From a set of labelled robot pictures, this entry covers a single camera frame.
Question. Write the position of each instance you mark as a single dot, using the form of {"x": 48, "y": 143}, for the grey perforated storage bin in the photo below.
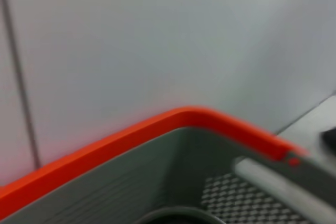
{"x": 105, "y": 182}

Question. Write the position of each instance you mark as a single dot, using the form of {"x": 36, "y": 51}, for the glass teacup with black sleeve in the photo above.
{"x": 178, "y": 212}

